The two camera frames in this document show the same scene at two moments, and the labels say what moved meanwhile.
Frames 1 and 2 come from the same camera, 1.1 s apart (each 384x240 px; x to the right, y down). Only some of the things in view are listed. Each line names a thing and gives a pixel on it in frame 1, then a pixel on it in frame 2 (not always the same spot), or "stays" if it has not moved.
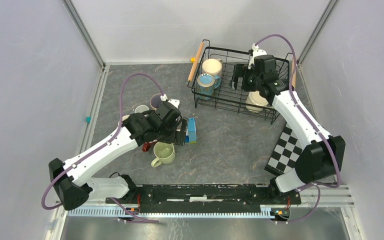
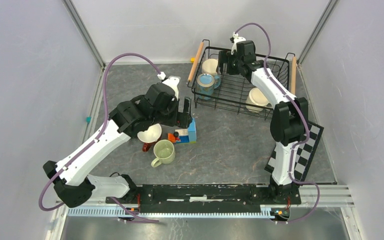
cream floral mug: x=212 y=66 stays
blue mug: x=206 y=84 stays
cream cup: x=254 y=98 stays
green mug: x=165 y=153 stays
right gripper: x=246 y=72 → x=225 y=57
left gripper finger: x=184 y=123 → x=187 y=110
